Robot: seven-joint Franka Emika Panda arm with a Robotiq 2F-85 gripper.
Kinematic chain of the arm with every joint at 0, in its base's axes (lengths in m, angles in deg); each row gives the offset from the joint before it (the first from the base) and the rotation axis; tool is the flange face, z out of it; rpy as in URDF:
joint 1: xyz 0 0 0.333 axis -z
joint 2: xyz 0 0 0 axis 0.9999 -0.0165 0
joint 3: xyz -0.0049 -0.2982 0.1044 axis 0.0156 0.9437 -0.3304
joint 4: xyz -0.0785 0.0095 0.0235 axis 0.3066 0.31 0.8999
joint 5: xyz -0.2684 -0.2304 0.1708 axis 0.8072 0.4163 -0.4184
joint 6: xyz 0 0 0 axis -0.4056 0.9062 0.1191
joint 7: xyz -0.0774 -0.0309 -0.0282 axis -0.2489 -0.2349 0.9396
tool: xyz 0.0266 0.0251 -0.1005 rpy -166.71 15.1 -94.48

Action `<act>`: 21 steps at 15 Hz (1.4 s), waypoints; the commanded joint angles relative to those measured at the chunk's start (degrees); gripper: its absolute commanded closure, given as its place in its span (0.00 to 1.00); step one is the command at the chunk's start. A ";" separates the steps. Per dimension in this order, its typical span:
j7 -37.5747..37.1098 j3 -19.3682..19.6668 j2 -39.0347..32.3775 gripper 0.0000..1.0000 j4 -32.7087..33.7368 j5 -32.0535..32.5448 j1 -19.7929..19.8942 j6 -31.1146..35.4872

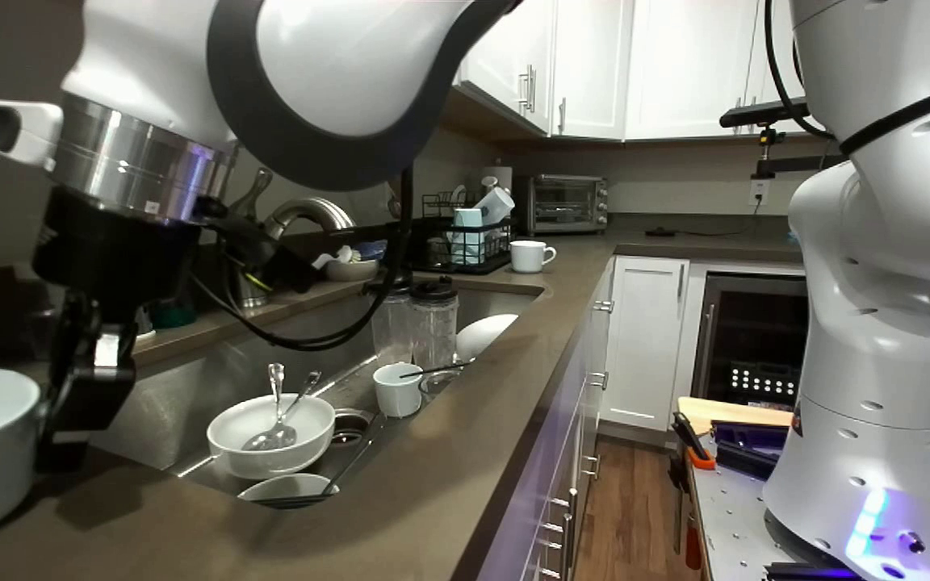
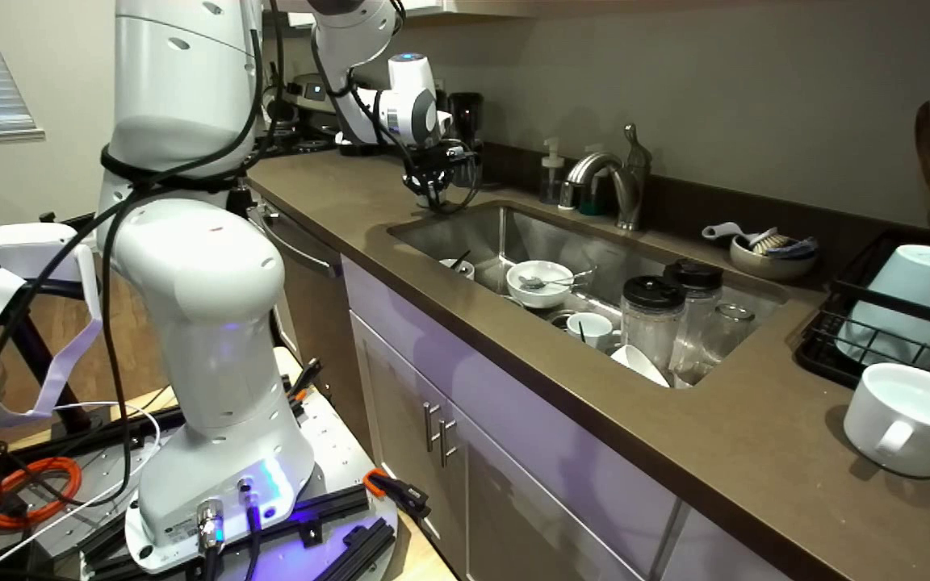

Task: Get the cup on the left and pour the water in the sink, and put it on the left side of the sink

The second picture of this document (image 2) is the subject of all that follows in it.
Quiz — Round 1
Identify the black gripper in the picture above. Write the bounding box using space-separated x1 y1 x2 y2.
412 144 479 209

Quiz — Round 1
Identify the stainless steel sink basin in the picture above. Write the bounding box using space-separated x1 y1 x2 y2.
384 202 789 395

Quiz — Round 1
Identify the light blue cup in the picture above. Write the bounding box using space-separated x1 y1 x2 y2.
836 243 930 371

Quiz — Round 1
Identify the small white dish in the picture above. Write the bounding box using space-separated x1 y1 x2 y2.
436 254 482 284

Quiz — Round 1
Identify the green soap dispenser white pump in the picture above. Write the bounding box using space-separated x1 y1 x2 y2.
535 137 571 209

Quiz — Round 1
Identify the metal spoon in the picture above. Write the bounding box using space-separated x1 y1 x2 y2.
515 268 593 297

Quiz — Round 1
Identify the white bowl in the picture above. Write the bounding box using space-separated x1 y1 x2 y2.
505 258 578 312

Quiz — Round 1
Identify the brown dishwasher front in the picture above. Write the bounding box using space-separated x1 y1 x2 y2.
262 204 376 446

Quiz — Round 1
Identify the brushed steel kitchen faucet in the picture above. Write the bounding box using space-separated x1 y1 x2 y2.
558 120 656 236

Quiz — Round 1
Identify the white mug with chopstick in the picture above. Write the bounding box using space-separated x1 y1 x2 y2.
566 310 621 351

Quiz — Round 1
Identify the glossy grey base cabinet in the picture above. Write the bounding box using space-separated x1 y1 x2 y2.
336 254 800 581

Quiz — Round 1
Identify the large white plate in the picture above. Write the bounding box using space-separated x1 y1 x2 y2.
608 341 676 391

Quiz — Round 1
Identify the speckled robot mounting table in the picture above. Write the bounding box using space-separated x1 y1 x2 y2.
0 341 458 581

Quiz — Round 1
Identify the white dish brush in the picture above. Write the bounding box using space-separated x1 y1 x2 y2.
699 218 783 251

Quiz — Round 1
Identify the small bowl holding scrubbers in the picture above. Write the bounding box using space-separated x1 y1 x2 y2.
727 229 821 284

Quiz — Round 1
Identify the steel dishwasher handle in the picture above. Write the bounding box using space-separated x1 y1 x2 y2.
254 208 340 277

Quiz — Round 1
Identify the steel door handle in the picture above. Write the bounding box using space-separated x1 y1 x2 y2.
432 414 458 470
416 399 442 457

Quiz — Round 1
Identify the orange handled clamp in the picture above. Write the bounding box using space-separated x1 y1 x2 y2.
363 465 436 527

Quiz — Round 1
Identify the black cable around robot base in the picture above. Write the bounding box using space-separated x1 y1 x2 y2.
0 0 285 510

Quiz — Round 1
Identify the black aluminium rail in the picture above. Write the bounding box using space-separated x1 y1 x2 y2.
310 519 399 581

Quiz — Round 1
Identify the black wire dish rack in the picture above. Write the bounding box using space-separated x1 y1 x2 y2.
791 227 930 395

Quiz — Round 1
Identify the black stand frame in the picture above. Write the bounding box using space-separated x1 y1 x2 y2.
0 175 86 432

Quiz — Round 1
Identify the orange cable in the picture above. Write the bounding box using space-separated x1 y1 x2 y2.
0 452 86 534

